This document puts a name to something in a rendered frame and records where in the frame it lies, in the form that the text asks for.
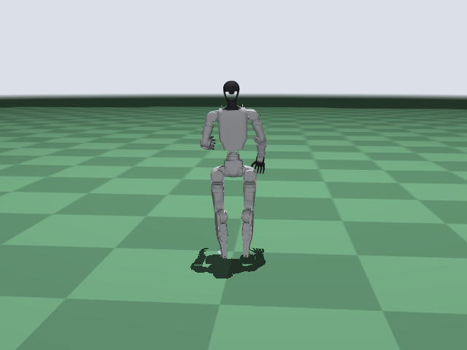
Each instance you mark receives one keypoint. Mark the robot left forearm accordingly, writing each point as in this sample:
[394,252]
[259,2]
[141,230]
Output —
[209,148]

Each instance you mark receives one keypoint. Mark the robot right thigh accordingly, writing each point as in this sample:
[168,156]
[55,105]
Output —
[249,185]

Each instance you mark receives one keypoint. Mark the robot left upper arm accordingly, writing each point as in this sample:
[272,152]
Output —
[208,126]

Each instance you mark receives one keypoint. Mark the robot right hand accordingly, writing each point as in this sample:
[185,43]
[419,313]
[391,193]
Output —
[259,164]

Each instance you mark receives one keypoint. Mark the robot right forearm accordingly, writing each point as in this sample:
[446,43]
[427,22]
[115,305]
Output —
[261,151]

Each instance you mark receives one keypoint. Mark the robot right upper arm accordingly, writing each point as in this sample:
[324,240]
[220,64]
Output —
[257,126]

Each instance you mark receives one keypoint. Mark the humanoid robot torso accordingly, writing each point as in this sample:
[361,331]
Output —
[232,126]

